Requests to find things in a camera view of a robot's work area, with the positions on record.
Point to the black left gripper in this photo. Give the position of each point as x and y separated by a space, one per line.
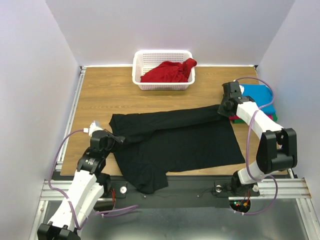
120 139

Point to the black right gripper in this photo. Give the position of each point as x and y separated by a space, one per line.
222 110

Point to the black t shirt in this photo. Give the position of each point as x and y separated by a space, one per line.
172 141

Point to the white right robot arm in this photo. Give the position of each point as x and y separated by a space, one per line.
277 149

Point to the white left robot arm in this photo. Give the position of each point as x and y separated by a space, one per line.
88 185

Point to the folded pink t shirt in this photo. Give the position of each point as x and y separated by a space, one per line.
268 117

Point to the folded blue t shirt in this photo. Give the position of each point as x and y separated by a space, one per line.
261 94

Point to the folded green t shirt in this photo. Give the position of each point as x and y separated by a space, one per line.
274 117

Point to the red t shirt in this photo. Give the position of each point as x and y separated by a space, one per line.
170 72

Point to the white plastic basket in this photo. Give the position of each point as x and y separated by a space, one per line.
146 60

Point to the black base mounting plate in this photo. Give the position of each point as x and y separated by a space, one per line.
183 192

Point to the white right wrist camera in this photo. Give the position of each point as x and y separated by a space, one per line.
242 89

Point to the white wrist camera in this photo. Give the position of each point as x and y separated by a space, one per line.
94 126
242 89

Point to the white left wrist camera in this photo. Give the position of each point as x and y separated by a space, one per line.
94 126

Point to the aluminium frame rail left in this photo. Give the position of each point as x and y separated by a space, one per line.
61 155

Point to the aluminium frame rail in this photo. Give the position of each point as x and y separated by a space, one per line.
61 155
289 186

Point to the aluminium frame rail right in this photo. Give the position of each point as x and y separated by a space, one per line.
289 186

